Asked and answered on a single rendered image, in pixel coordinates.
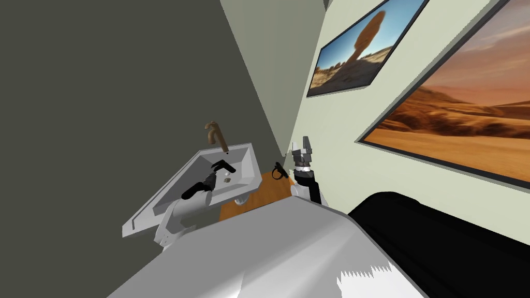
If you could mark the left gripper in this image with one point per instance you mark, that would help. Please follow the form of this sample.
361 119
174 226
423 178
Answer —
209 182

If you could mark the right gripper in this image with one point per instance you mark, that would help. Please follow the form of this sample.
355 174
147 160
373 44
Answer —
302 159

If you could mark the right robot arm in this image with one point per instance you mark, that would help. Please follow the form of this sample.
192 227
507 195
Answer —
434 248

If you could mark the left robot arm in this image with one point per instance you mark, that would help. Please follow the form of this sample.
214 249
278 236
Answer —
186 207

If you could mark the white sink basin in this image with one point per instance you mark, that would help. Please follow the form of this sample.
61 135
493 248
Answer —
240 165

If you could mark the brown faucet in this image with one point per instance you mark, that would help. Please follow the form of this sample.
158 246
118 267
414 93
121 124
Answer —
215 134

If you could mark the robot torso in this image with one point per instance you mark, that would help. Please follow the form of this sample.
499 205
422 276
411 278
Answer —
265 252

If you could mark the framed rock desert picture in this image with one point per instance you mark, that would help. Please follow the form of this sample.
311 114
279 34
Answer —
364 54

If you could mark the framed sand dune picture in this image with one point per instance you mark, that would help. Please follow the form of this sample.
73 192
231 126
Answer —
463 107

